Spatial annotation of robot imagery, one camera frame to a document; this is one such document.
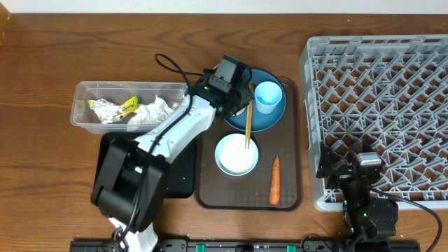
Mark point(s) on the dark blue plate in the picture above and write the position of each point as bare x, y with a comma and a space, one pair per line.
261, 121

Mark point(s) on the brown serving tray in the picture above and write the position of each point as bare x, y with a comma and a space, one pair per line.
215, 189

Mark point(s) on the crumpled white tissue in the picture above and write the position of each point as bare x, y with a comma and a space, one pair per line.
148, 114

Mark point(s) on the light blue rice bowl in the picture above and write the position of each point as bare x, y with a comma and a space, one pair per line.
234, 156

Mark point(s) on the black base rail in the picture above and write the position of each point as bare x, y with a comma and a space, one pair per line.
179, 245

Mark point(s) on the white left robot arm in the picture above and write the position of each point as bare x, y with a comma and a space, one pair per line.
132, 174

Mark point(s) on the black waste tray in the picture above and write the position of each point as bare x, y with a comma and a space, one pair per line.
181, 181

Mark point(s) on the light blue cup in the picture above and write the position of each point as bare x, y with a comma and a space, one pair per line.
267, 96

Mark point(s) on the orange carrot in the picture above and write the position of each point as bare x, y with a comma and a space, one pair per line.
275, 187

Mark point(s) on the grey dishwasher rack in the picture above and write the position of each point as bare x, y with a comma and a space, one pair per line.
390, 91

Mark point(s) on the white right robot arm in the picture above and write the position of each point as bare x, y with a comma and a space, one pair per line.
371, 219

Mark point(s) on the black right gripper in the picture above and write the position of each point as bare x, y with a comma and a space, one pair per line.
339, 176

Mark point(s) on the pink cup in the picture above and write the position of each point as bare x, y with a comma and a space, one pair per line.
240, 112

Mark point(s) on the crumpled aluminium foil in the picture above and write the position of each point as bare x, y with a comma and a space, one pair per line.
106, 111

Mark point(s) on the yellow snack wrapper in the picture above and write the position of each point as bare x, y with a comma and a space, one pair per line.
127, 105

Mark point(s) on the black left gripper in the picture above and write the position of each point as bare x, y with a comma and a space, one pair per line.
242, 82

